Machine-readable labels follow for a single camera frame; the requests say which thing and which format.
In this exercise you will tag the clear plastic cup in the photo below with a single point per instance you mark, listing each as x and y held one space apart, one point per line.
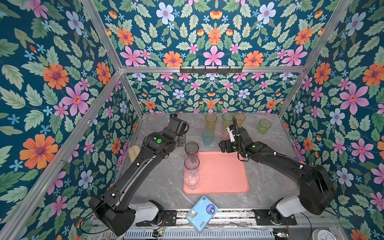
191 179

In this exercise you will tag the dark grey plastic cup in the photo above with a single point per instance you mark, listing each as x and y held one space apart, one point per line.
191 149

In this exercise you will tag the blue cartoon box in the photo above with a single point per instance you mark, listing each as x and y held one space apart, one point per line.
201 213

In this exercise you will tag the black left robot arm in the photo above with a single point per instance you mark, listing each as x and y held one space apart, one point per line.
114 208

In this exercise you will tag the pink plastic cup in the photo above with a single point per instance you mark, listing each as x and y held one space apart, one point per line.
225 131

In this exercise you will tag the white clock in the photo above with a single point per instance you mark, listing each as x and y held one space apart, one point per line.
321 234

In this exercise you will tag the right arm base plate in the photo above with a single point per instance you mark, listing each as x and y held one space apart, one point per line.
266 217

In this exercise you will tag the light green plastic cup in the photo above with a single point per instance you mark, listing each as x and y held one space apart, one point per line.
264 126

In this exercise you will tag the teal plastic cup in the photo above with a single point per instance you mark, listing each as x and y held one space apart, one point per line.
208 137

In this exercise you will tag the pink rectangular tray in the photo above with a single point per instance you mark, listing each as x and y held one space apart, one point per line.
220 173

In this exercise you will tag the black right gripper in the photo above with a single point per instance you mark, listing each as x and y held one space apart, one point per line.
228 150

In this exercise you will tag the blue translucent plastic cup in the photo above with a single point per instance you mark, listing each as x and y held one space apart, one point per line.
192 163

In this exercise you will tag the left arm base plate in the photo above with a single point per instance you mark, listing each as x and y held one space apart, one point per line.
163 218

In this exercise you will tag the yellow plastic cup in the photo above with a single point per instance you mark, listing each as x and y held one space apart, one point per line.
211 120

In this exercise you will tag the beige sponge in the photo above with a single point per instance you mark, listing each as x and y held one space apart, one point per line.
134 152

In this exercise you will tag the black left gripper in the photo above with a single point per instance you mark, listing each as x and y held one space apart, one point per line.
185 131

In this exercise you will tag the olive green plastic cup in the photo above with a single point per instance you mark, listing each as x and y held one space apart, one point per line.
227 119

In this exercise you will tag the amber plastic cup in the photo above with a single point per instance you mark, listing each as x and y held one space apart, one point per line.
240 118

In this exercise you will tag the black hook rail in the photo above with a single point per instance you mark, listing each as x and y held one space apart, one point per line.
210 70

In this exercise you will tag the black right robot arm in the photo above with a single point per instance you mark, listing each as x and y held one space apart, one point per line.
316 188

